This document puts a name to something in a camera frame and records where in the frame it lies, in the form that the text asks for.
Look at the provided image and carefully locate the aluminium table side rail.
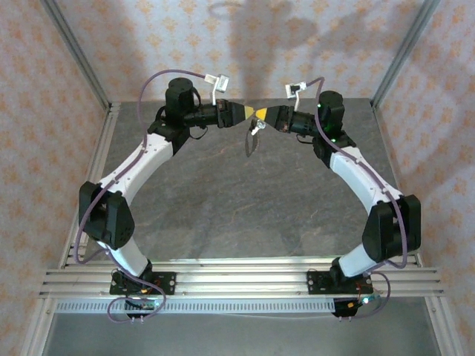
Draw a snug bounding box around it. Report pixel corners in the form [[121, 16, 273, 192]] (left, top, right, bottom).
[[370, 99, 424, 268], [58, 103, 122, 268]]

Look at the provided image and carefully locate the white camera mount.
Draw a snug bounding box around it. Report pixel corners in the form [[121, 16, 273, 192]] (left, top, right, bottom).
[[292, 82, 309, 112], [205, 73, 223, 107]]

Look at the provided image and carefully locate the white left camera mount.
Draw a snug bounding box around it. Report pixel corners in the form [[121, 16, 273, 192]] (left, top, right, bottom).
[[205, 73, 223, 107]]

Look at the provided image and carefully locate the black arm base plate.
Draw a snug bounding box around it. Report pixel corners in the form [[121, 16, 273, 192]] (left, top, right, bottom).
[[110, 271, 177, 296], [307, 269, 374, 296]]

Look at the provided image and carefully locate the aluminium frame post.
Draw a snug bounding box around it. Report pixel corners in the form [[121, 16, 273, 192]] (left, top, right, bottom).
[[370, 0, 442, 109], [40, 0, 113, 112]]

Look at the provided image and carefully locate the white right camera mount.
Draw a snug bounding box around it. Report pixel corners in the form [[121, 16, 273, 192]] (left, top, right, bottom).
[[292, 82, 309, 112]]

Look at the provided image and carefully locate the aluminium frame leg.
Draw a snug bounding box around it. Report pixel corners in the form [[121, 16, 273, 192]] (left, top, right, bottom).
[[424, 296, 465, 356], [20, 296, 57, 356]]

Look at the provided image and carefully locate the aluminium base beam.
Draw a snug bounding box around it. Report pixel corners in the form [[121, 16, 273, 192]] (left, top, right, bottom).
[[39, 258, 445, 298]]

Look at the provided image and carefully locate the grey slotted cable duct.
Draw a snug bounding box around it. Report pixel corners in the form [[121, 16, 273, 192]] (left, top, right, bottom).
[[55, 298, 335, 316]]

